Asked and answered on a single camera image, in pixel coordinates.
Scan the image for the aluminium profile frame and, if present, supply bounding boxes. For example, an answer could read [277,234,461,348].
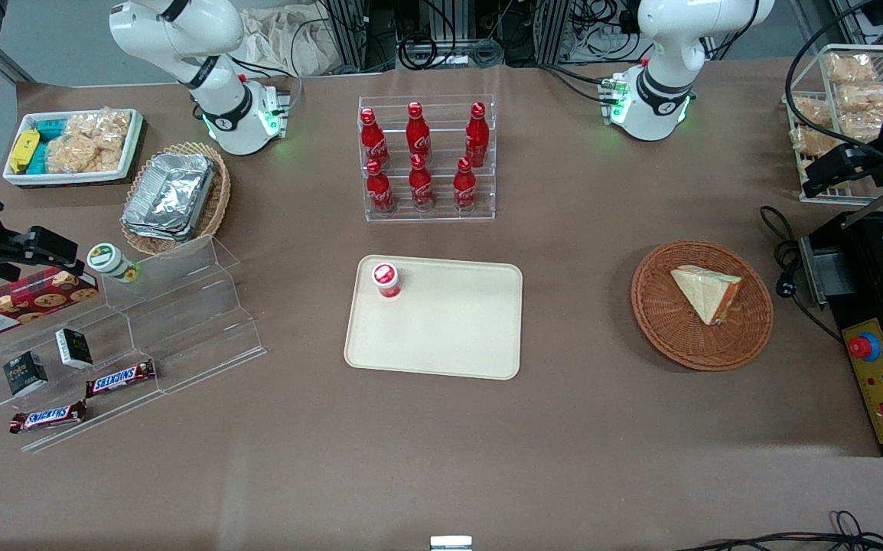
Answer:
[323,0,398,74]

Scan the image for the stacked aluminium foil containers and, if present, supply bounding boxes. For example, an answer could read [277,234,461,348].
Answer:
[121,152,217,243]

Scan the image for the round brown wicker basket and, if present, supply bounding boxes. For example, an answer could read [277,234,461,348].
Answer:
[630,240,774,373]

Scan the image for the teal snack packet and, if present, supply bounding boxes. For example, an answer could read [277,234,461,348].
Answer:
[31,118,69,175]

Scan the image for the Snickers chocolate bar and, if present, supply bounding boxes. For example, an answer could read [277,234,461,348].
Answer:
[86,359,157,399]
[9,400,88,435]

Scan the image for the beige plastic tray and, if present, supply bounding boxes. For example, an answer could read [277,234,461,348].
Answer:
[344,255,524,381]

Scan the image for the green white lidded jar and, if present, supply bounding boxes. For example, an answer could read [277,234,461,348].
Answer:
[87,243,142,285]

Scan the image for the black countertop machine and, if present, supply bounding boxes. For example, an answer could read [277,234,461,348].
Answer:
[797,172,883,458]

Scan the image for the clear bag of crackers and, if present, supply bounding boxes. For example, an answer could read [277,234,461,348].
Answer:
[47,109,131,174]

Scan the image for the white wire rack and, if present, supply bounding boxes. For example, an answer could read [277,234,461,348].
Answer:
[782,44,883,204]

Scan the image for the black cable at table edge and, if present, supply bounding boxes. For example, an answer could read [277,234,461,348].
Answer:
[675,510,883,551]

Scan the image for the clear bag of pastries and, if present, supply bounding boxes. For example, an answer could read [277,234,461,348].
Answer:
[790,96,833,128]
[836,83,883,143]
[824,52,878,85]
[790,126,844,158]

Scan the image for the red white lidded cup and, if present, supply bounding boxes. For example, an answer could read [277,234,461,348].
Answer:
[371,262,402,300]

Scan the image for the small black carton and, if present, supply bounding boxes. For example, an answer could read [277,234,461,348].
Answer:
[55,328,95,370]
[3,350,50,397]

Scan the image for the crumpled beige cloth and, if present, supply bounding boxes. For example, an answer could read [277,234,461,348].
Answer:
[236,6,335,78]

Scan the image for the triangular sandwich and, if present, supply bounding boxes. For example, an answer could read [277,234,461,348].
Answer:
[670,264,742,327]

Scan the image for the red cookie box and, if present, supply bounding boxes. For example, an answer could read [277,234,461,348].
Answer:
[0,266,99,342]

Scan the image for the clear acrylic bottle rack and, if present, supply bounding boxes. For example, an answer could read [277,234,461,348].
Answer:
[357,94,497,223]

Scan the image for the clear acrylic stepped display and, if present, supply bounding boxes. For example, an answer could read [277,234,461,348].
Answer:
[0,233,267,454]

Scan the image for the yellow snack packet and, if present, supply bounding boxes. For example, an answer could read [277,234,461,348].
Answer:
[9,129,41,174]

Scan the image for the black power cable with plug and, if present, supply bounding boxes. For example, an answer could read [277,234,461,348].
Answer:
[759,205,845,343]

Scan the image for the oval light wicker basket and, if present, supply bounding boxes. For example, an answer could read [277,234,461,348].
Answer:
[120,142,232,256]

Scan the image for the red cola bottle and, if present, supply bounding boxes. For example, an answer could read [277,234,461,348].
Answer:
[360,108,391,169]
[454,157,478,212]
[465,102,490,168]
[366,159,396,214]
[406,102,432,161]
[409,154,436,212]

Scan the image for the coiled black cable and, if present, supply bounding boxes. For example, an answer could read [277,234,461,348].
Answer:
[398,32,439,71]

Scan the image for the white rectangular plastic bin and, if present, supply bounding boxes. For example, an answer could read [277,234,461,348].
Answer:
[3,109,145,187]

